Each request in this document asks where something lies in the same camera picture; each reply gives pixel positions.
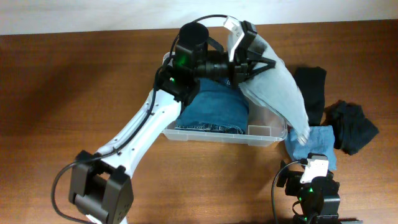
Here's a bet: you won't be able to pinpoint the black garment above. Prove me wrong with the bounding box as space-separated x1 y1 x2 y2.
294 67 326 126

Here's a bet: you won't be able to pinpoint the clear plastic storage container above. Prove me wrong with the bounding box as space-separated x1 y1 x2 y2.
161 52 289 147

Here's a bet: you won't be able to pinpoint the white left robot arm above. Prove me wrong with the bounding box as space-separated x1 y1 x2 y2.
68 17 275 223

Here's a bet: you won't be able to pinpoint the dark blue jeans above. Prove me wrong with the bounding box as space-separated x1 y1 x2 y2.
175 78 249 134

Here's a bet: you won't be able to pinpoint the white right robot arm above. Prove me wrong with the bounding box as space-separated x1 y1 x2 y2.
271 153 363 224

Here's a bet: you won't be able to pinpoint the light blue cloth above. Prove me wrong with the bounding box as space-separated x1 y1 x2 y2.
284 126 337 171

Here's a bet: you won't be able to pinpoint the light wash jeans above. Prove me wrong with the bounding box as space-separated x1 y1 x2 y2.
238 35 310 145

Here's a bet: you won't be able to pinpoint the dark garment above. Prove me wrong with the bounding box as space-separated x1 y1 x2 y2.
324 100 379 156

